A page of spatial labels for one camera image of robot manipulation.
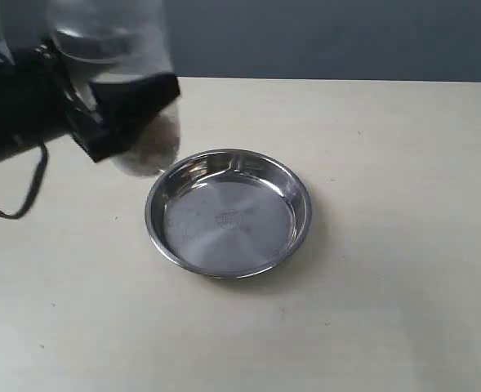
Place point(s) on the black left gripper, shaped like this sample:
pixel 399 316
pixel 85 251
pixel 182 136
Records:
pixel 38 104

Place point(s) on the clear plastic shaker bottle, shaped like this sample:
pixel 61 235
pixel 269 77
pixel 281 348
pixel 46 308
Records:
pixel 119 41

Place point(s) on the round stainless steel plate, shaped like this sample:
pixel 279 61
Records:
pixel 228 213

